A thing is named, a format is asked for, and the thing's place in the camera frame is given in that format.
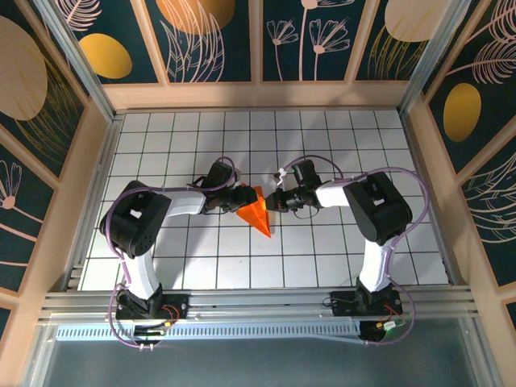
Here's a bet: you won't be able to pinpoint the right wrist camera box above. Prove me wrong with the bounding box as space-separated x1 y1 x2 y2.
273 159 323 189

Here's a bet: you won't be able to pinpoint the wall panel oval and feathers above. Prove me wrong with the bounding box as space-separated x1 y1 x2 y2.
422 0 516 174

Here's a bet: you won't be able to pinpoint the orange paper sheet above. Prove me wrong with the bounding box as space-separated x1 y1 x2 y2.
235 183 272 239

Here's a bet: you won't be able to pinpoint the grey slotted cable duct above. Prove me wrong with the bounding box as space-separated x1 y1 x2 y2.
54 320 364 343

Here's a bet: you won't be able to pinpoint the wall panel large cream disc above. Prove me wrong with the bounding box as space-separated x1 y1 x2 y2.
0 14 89 181

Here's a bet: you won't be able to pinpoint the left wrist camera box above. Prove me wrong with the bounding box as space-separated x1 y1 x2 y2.
204 160 243 190

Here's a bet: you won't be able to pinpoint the wall panel single pink flower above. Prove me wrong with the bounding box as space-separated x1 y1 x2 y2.
0 140 60 293

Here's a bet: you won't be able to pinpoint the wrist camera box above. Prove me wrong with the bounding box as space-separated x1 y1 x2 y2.
204 160 243 190
273 159 323 189

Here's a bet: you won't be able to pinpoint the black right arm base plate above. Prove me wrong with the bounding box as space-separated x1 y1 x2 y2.
323 290 404 318

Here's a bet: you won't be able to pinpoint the wall panel cream disc lines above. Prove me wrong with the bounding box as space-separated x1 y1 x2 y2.
354 0 459 81

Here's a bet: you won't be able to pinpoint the aluminium side rail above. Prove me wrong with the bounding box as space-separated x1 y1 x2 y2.
397 108 464 287
64 112 124 292

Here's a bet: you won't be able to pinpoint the wall panel pink flowers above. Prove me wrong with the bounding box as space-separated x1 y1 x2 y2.
261 0 368 83

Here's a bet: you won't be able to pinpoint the wall panel orange disc leaves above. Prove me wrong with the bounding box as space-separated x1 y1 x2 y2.
143 0 254 84

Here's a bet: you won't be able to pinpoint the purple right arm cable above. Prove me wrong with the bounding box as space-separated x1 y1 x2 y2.
281 155 429 347

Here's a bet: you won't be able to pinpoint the wall panel pink leaf outlines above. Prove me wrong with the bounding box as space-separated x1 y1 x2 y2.
459 152 516 289

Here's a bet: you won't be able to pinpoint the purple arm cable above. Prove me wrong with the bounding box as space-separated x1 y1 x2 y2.
281 155 429 347
98 156 239 351

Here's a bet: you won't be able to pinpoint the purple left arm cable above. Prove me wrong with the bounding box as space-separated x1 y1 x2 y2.
98 156 239 351

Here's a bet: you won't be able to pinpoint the aluminium frame beam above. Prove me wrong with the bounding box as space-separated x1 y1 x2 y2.
38 284 479 323

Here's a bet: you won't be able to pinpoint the aluminium frame post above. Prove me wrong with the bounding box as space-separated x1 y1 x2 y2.
461 316 499 387
397 0 472 116
34 0 118 122
26 322 57 387

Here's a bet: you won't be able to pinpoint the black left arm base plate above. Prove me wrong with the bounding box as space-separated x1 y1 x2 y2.
115 293 190 322

